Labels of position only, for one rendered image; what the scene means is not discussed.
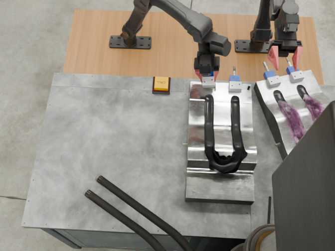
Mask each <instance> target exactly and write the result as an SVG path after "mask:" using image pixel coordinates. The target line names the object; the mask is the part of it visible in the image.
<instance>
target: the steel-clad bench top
mask: <svg viewBox="0 0 335 251"><path fill-rule="evenodd" d="M190 81H193V82H201V80H200V79H182V78H171V82H170V95H164V94H152V87H153V77H139V76H118V75H97V74H75V73H54V75H53V80H52V84H51V89H50V94H49V98H48V103H47V108H46V112H45V117H44V121H43V126H42V131H41V135H40V140H39V144H38V149H37V154H36V158H35V163H34V167H33V172H32V177H31V181H30V186H29V190H28V195H27V200H26V204H25V209H24V213H23V218H22V222H21V227H38V228H56V229H74V230H91V231H109V232H126V233H135V232H134V231H132V230H131V229H130V228H128V227H127V226H126V225H124V224H123V223H121V222H120V221H119V220H117V219H116V218H115V217H113V216H112V215H110V214H109V213H108V212H106V211H105V210H104V209H102V208H101V207H99V206H98V205H97V204H95V203H94V202H93V201H91V200H90V199H88V198H87V197H86V196H84V195H83V191H84V190H85V189H87V188H88V189H89V190H91V191H92V192H94V193H95V194H97V195H98V196H99V197H101V198H102V199H104V200H105V201H106V202H108V203H109V204H111V205H112V206H113V207H115V208H116V209H118V210H119V211H120V212H122V213H123V214H125V215H126V216H127V217H129V218H130V219H132V220H133V221H134V222H136V223H137V224H139V225H140V226H141V227H143V228H144V229H145V230H147V231H148V232H149V233H150V234H162V235H168V234H167V233H166V232H164V231H163V230H162V229H160V228H159V227H158V226H156V225H155V224H154V223H152V222H151V221H150V220H148V219H147V218H145V217H144V216H143V215H141V214H140V213H139V212H137V211H136V210H135V209H133V208H132V207H131V206H129V205H128V204H127V203H125V202H124V201H123V200H121V199H120V198H119V197H117V196H116V195H115V194H113V193H112V192H110V191H109V190H108V189H106V188H105V187H104V186H102V185H101V184H100V183H98V182H97V181H96V180H95V178H96V176H97V175H98V174H100V175H102V176H103V177H104V178H106V179H107V180H109V181H110V182H111V183H113V184H114V185H116V186H117V187H118V188H120V189H121V190H122V191H124V192H125V193H127V194H128V195H129V196H131V197H132V198H133V199H135V200H136V201H138V202H139V203H140V204H142V205H143V206H144V207H146V208H147V209H149V210H150V211H151V212H153V213H154V214H155V215H157V216H158V217H160V218H161V219H162V220H164V221H165V222H166V223H168V224H169V225H171V226H172V227H173V228H175V229H176V230H177V231H178V232H179V233H180V234H182V235H183V236H197V237H215V238H232V239H247V237H248V236H249V235H250V233H252V232H253V231H254V230H255V229H257V228H258V227H259V226H262V225H265V224H267V220H268V204H269V196H270V197H271V215H270V223H271V224H275V219H274V204H273V189H272V174H273V173H274V172H275V170H276V169H277V168H278V167H279V165H280V164H281V163H282V162H283V160H282V158H281V155H280V153H279V150H278V148H277V146H275V144H276V143H275V140H274V138H273V135H272V133H271V130H270V128H269V125H268V123H267V120H266V118H265V115H264V113H263V110H262V108H261V106H260V103H259V101H258V98H257V96H256V93H255V91H254V86H255V83H256V82H246V81H241V82H242V84H251V95H252V125H253V133H254V138H255V143H256V149H257V164H256V167H255V169H254V174H253V176H254V199H255V202H254V203H253V204H252V205H238V204H220V203H202V202H186V201H185V186H186V158H187V146H186V145H182V143H183V142H187V130H188V102H189V86H190Z"/></svg>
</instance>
